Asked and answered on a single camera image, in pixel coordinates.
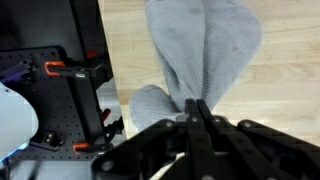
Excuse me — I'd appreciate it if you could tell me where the grey ribbed cloth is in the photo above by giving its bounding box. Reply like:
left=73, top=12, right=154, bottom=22
left=129, top=0, right=263, bottom=132

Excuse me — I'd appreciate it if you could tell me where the black perforated mounting board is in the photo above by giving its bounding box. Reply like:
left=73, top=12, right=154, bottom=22
left=0, top=45, right=128, bottom=162

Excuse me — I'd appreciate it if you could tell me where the dark metal bar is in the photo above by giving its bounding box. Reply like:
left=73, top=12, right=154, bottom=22
left=0, top=59, right=37, bottom=84

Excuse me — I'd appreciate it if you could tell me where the small black bracket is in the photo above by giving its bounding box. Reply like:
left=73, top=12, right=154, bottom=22
left=41, top=131, right=65, bottom=148

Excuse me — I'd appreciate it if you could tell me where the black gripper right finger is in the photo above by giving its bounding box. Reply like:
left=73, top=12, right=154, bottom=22
left=196, top=98, right=320, bottom=180

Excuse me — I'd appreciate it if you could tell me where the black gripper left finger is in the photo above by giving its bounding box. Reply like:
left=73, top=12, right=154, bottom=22
left=91, top=98, right=215, bottom=180

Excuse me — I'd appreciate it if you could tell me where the black clamp with orange handle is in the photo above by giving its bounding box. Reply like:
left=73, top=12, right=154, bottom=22
left=43, top=48, right=115, bottom=88
left=72, top=108, right=125, bottom=155

